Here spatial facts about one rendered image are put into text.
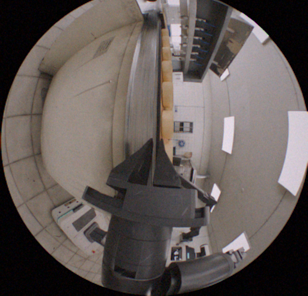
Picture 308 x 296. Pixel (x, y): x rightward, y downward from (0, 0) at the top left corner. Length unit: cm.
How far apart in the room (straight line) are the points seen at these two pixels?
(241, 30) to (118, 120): 66
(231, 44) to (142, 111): 62
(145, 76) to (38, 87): 91
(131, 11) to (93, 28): 18
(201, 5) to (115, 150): 64
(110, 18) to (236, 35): 56
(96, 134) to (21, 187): 89
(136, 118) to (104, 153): 9
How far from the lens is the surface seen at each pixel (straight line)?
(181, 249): 92
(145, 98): 17
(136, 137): 16
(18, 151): 93
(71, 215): 94
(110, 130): 18
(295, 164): 209
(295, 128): 209
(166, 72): 19
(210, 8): 59
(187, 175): 395
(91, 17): 54
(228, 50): 69
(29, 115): 93
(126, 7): 49
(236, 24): 62
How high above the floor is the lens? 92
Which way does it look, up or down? 10 degrees down
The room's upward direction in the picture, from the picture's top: 92 degrees clockwise
